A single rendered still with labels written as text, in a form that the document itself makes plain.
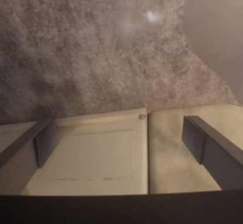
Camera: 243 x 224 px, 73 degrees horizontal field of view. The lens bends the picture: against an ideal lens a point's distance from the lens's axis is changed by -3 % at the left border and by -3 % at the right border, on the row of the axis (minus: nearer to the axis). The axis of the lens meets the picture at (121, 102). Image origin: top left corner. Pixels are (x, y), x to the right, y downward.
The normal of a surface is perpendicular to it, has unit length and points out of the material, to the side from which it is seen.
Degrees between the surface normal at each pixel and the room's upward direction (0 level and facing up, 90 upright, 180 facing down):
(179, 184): 90
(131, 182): 90
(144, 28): 0
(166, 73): 0
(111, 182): 90
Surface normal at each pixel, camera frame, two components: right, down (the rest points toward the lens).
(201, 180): -0.25, -0.77
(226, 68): -0.11, 0.62
